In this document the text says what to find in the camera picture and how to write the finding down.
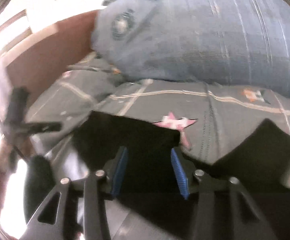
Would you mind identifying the brown headboard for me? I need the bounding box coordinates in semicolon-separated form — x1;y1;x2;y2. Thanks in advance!
0;9;101;205

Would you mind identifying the grey patterned bed sheet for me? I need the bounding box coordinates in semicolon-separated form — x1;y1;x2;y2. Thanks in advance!
25;52;290;240

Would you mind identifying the blue plaid pillow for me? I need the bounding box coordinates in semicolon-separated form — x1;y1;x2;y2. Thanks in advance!
91;0;290;98

